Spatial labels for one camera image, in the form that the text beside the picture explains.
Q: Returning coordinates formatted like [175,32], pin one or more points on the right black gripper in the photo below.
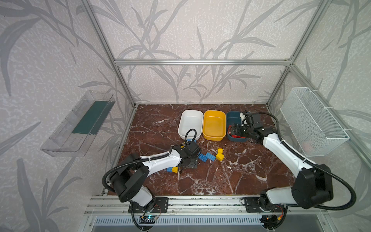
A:
[237,130]

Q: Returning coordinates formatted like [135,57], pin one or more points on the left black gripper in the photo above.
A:
[189,162]

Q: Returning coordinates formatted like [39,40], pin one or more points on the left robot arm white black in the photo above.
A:
[127,179]

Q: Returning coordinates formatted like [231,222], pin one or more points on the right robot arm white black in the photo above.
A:
[313,182]

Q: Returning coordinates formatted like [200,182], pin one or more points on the dark teal plastic bin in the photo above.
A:
[234,117]

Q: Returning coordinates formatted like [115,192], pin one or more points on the yellow brick lower centre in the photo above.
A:
[219,156]

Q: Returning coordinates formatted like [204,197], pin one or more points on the white plastic bin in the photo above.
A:
[191,119]

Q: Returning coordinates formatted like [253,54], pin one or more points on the yellow plastic bin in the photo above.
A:
[214,125]

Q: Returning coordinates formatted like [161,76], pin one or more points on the right wiring bundle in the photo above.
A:
[272,219]

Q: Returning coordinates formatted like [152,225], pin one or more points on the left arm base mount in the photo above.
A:
[163,202]

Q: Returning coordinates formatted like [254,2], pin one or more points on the white wire mesh basket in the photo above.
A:
[313,125]

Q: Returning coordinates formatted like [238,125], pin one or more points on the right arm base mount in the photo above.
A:
[258,204]

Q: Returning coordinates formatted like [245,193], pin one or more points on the left circuit board with wires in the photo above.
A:
[152,216]

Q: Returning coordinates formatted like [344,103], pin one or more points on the aluminium front rail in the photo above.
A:
[182,205]

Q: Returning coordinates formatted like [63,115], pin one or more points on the clear plastic wall shelf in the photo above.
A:
[76,133]

